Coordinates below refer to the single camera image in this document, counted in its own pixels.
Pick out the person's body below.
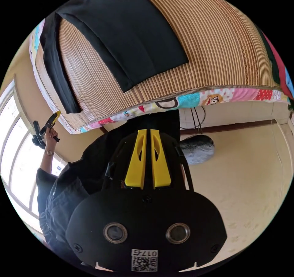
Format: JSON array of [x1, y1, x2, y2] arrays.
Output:
[[36, 109, 192, 263]]

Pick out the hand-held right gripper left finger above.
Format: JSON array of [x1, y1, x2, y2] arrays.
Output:
[[125, 129, 148, 189]]

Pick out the pile of clothes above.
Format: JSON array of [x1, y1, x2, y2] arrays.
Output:
[[259, 28, 294, 112]]

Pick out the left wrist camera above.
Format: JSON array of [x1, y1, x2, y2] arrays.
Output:
[[32, 120, 47, 150]]

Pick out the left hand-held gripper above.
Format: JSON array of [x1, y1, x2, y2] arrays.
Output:
[[39, 110, 62, 143]]

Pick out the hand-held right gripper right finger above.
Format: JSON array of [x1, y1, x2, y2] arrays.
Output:
[[150, 129, 172, 189]]

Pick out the black pants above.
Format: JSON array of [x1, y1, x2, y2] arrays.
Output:
[[39, 0, 190, 115]]

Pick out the grey fluffy slipper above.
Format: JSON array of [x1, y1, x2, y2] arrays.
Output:
[[179, 134, 216, 165]]

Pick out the window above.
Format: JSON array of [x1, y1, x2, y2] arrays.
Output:
[[0, 80, 67, 221]]

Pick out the black cable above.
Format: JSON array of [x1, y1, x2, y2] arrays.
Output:
[[179, 106, 206, 131]]

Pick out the person's left forearm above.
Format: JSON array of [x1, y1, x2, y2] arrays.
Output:
[[39, 150, 55, 174]]

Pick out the person's left hand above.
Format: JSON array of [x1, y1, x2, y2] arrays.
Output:
[[44, 127, 58, 153]]

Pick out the bed with woven mat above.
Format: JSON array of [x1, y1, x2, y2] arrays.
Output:
[[28, 0, 291, 135]]

